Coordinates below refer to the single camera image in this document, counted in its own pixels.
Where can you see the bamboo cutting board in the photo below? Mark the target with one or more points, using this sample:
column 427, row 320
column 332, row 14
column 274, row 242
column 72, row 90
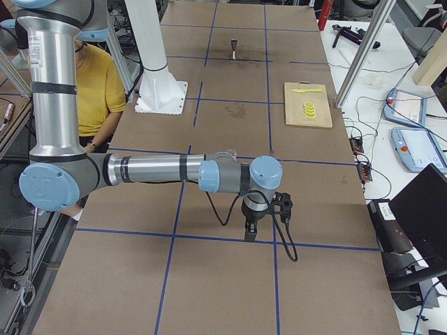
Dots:
column 295, row 110

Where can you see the teach pendant near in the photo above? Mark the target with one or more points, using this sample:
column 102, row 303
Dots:
column 417, row 148

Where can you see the steel double jigger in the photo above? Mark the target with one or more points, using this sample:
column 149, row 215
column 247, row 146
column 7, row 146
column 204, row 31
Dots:
column 233, row 45

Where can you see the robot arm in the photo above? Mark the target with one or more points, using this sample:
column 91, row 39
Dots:
column 254, row 183

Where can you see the grey office chair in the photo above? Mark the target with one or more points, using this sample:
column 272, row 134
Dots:
column 421, row 39

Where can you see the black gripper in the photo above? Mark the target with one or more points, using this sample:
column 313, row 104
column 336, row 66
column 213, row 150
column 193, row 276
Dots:
column 252, row 216

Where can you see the clear glass beaker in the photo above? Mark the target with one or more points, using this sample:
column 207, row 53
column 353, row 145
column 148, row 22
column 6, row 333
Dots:
column 232, row 153

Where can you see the orange connector module near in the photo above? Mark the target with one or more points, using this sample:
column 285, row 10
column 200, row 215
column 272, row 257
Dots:
column 364, row 171

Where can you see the aluminium frame post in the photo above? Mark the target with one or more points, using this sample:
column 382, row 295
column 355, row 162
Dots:
column 378, row 20

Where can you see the orange connector module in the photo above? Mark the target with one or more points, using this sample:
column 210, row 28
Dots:
column 364, row 171
column 356, row 144

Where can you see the person in yellow shirt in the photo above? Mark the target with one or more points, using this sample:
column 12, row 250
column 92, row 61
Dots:
column 78, row 102

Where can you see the yellow plastic knife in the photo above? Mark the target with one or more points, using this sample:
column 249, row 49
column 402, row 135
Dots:
column 303, row 91

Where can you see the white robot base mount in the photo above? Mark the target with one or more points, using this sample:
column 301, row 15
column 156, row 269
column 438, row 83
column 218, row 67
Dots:
column 159, row 91

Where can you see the orange connector module far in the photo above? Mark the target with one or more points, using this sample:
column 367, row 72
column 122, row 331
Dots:
column 356, row 144

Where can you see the black rod tool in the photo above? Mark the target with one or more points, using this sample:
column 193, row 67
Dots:
column 338, row 30

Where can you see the black box on desk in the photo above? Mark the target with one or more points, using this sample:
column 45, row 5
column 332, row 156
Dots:
column 388, row 231

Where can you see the black monitor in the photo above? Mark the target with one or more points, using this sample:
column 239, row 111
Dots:
column 420, row 210

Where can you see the red cylinder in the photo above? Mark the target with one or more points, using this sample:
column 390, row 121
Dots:
column 324, row 14

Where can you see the teach pendant far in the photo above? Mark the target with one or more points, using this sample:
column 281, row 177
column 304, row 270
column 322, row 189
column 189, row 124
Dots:
column 405, row 108

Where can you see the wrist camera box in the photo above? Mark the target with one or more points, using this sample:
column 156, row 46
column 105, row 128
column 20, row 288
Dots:
column 284, row 203

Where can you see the light wooden plank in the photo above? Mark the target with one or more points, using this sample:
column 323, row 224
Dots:
column 433, row 64

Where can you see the black monitor stand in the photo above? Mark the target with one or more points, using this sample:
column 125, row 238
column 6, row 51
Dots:
column 409, row 279

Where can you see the teach pendant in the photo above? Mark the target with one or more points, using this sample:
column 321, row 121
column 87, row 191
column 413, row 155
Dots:
column 405, row 108
column 417, row 148

